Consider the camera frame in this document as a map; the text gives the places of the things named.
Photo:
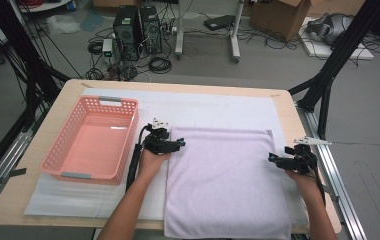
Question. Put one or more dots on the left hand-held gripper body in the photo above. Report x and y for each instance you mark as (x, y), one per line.
(156, 141)

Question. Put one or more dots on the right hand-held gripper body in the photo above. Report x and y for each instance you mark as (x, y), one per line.
(301, 160)

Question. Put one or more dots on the lilac printed towel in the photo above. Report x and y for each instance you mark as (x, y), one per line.
(228, 183)

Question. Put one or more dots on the pink plastic basket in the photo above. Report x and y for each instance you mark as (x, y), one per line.
(94, 146)

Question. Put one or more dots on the person's right hand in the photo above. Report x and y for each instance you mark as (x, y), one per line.
(304, 181)

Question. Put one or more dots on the person's left hand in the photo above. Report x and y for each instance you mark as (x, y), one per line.
(151, 165)

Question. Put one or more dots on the white grid mat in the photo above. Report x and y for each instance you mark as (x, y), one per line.
(211, 110)

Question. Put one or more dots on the small white power unit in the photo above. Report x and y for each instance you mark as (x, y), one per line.
(107, 48)

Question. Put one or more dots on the black computer tower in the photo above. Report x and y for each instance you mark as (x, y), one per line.
(126, 33)
(151, 30)

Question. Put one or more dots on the white foam board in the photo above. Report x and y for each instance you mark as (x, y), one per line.
(361, 53)

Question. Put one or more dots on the flat black device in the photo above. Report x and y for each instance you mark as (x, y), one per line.
(218, 22)

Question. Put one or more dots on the grey round appliance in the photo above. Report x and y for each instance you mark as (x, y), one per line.
(331, 28)

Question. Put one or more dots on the brown cardboard box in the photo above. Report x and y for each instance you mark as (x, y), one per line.
(278, 16)

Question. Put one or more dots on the clear plastic bag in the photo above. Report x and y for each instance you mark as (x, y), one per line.
(61, 24)

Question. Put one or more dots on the white round table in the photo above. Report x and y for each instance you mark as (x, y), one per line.
(44, 6)

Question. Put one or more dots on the aluminium rail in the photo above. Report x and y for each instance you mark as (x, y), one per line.
(336, 173)
(1, 166)

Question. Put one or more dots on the grey metal bracket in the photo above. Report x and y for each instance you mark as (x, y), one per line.
(14, 173)
(332, 194)

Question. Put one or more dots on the white metal stand frame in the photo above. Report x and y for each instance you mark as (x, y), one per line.
(179, 33)

